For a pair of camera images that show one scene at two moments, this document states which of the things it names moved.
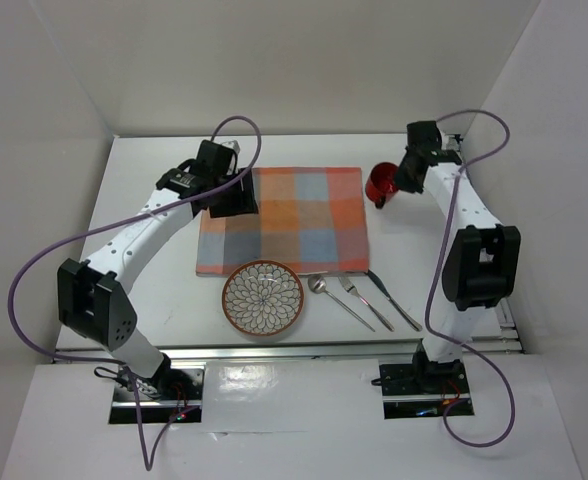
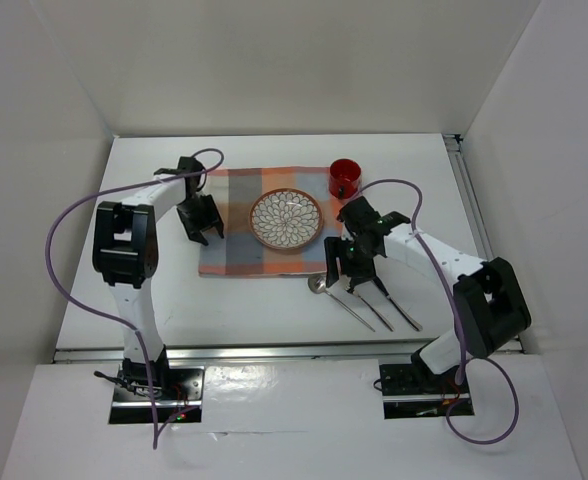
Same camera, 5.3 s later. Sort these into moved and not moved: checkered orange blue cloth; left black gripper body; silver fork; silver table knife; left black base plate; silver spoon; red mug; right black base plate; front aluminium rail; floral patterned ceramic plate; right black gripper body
Moved: left black gripper body; red mug; right black gripper body; floral patterned ceramic plate
Not moved: silver spoon; left black base plate; right black base plate; silver fork; front aluminium rail; checkered orange blue cloth; silver table knife
